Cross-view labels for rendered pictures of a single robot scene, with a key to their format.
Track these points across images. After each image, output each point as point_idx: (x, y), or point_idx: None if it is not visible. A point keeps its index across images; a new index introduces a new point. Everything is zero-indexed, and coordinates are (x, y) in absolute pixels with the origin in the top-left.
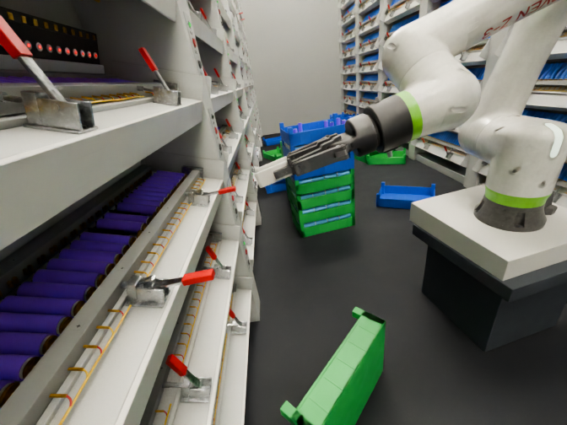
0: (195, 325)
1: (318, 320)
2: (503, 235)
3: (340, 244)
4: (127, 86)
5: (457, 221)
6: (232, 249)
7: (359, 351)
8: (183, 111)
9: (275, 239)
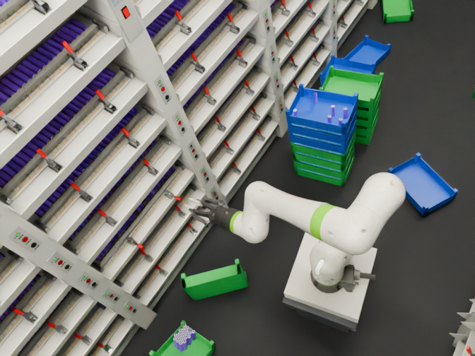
0: (160, 234)
1: (247, 244)
2: (305, 282)
3: (312, 198)
4: (138, 170)
5: (303, 259)
6: (198, 198)
7: (219, 276)
8: (158, 176)
9: (278, 162)
